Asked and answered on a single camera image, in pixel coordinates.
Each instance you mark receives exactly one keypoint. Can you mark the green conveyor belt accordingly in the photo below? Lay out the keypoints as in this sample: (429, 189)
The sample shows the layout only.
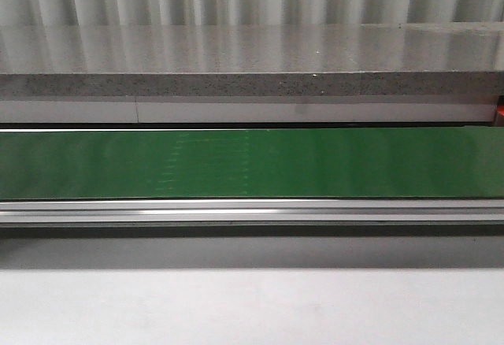
(431, 162)

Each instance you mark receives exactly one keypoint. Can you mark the aluminium conveyor frame rail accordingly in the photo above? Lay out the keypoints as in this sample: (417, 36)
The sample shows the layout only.
(250, 211)

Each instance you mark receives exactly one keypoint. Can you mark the grey speckled stone counter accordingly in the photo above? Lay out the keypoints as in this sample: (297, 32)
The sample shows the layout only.
(325, 74)

